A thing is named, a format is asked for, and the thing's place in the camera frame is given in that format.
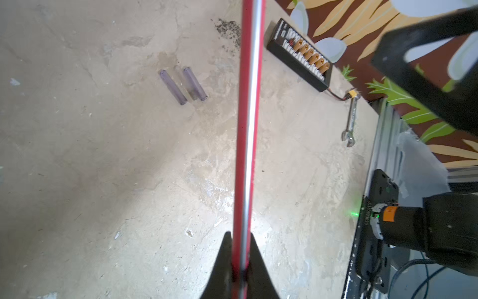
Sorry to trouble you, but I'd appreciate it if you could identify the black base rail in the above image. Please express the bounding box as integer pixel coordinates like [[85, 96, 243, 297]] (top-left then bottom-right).
[[342, 169, 398, 299]]

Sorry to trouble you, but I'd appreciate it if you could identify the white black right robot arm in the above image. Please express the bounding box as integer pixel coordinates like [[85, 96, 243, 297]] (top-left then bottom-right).
[[372, 6, 478, 276]]

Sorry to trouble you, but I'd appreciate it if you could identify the red pencil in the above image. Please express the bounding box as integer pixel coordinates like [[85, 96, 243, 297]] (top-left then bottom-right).
[[232, 1, 266, 299]]

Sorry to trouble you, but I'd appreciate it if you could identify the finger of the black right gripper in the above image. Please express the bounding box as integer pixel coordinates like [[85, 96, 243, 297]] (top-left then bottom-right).
[[371, 7, 478, 135]]

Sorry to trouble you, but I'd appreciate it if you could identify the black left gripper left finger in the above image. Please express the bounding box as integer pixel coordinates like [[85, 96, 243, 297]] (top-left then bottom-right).
[[200, 232, 233, 299]]

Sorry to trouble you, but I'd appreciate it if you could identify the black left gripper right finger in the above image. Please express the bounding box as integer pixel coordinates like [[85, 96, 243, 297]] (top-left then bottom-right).
[[246, 234, 280, 299]]

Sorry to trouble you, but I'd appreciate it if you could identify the silver wrench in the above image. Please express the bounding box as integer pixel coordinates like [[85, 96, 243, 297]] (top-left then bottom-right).
[[341, 93, 360, 148]]

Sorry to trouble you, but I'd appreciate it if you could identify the clear pencil cap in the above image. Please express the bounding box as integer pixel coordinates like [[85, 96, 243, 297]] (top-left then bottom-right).
[[173, 66, 196, 101]]

